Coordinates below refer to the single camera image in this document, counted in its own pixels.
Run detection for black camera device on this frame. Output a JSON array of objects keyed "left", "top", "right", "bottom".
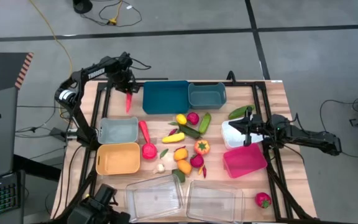
[{"left": 66, "top": 183, "right": 132, "bottom": 224}]

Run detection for white plastic basket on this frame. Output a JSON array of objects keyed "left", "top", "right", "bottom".
[{"left": 221, "top": 116, "right": 266, "bottom": 150}]

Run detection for black round stand base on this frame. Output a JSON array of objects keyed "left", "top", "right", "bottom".
[{"left": 72, "top": 0, "right": 94, "bottom": 15}]

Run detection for dark red tomato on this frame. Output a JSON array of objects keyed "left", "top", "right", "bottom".
[{"left": 186, "top": 112, "right": 200, "bottom": 126}]

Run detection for large hazard striped floor mat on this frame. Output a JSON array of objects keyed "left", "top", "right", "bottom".
[{"left": 0, "top": 52, "right": 35, "bottom": 96}]

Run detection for pink toy spoon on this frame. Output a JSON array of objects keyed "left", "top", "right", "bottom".
[{"left": 138, "top": 120, "right": 152, "bottom": 146}]

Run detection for teal grey plastic basket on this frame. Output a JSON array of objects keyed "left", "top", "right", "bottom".
[{"left": 187, "top": 82, "right": 227, "bottom": 110}]

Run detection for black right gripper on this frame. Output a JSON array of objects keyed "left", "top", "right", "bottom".
[{"left": 228, "top": 105, "right": 275, "bottom": 147}]

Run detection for pink plastic basket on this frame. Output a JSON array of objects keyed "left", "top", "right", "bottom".
[{"left": 222, "top": 143, "right": 269, "bottom": 179}]

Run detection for orange fruit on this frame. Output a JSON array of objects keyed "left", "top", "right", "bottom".
[
  {"left": 177, "top": 159, "right": 193, "bottom": 176},
  {"left": 173, "top": 147, "right": 189, "bottom": 162}
]

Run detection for clear plastic container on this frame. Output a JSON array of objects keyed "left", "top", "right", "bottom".
[
  {"left": 185, "top": 179, "right": 246, "bottom": 224},
  {"left": 124, "top": 174, "right": 185, "bottom": 223}
]

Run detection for black aluminium table frame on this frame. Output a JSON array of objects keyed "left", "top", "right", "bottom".
[{"left": 50, "top": 79, "right": 318, "bottom": 224}]

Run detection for long green cucumber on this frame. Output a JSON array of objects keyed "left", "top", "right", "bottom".
[{"left": 227, "top": 104, "right": 256, "bottom": 121}]

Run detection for small red carrot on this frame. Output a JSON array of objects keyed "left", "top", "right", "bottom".
[{"left": 125, "top": 92, "right": 134, "bottom": 114}]

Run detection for black desk cables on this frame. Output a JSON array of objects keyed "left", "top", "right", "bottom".
[{"left": 14, "top": 104, "right": 74, "bottom": 134}]

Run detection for yellow lemon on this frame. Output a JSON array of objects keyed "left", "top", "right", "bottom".
[{"left": 175, "top": 113, "right": 188, "bottom": 126}]

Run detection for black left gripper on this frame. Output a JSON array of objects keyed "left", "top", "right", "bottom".
[{"left": 114, "top": 70, "right": 140, "bottom": 95}]

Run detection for yellow floor cable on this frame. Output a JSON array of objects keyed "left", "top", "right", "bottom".
[{"left": 28, "top": 0, "right": 74, "bottom": 116}]

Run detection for dark blue plastic basket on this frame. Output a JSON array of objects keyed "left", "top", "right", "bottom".
[{"left": 142, "top": 80, "right": 191, "bottom": 115}]

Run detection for black looped floor cable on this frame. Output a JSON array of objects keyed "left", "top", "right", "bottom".
[{"left": 80, "top": 0, "right": 143, "bottom": 28}]

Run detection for round dark green pepper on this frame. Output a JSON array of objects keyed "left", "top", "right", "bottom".
[{"left": 171, "top": 168, "right": 187, "bottom": 184}]

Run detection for light green cucumber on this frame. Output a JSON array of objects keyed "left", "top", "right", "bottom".
[{"left": 198, "top": 112, "right": 213, "bottom": 136}]

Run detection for tan orange plastic basket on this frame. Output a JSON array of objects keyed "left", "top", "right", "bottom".
[{"left": 95, "top": 142, "right": 142, "bottom": 176}]

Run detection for light grey plastic basket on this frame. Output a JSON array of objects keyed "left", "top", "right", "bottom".
[{"left": 97, "top": 116, "right": 140, "bottom": 145}]

